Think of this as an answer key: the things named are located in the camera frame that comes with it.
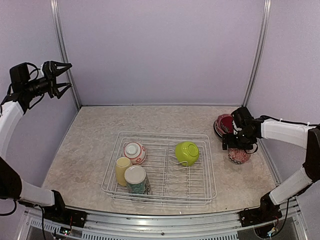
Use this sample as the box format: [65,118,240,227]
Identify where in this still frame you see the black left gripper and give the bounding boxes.
[24,60,71,99]

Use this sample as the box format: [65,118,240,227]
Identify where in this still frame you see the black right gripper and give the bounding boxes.
[223,129,256,150]

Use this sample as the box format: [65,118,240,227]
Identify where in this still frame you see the blue white patterned bowl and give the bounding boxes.
[227,148,251,165]

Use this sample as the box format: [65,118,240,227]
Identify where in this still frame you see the small black dish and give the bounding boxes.
[216,113,237,136]

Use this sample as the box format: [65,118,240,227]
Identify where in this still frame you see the pink polka dot plate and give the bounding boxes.
[214,115,236,138]

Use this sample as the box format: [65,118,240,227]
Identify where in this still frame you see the lime green bowl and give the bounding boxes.
[174,141,200,167]

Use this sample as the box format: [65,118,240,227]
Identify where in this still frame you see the pale yellow cup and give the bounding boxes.
[115,157,132,187]

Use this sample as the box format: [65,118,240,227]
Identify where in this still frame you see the white red patterned bowl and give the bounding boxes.
[123,141,147,165]

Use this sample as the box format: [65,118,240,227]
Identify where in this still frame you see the teal patterned cup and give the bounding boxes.
[124,165,152,195]

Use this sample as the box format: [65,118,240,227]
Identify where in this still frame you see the large black round plate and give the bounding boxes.
[213,120,225,141]

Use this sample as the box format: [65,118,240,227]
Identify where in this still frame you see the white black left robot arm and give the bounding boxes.
[0,60,72,223]

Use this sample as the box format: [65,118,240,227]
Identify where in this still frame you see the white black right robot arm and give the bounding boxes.
[222,106,320,222]

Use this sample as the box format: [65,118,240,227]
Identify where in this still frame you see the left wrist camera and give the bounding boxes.
[40,61,51,79]

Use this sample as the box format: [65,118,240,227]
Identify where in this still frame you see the aluminium frame post right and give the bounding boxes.
[241,0,272,107]

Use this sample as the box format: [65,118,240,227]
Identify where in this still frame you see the aluminium frame post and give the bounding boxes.
[49,0,82,111]
[241,0,272,107]

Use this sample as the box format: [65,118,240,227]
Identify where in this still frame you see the aluminium frame post left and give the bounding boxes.
[49,0,82,111]

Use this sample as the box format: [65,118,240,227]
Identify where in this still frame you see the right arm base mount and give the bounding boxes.
[238,201,283,227]

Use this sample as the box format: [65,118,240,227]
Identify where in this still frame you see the white wire dish rack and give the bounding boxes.
[101,131,217,205]

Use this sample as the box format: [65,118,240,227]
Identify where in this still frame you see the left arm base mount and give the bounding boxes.
[43,196,88,228]

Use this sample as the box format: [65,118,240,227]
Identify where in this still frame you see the aluminium front rail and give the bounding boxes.
[17,203,308,240]

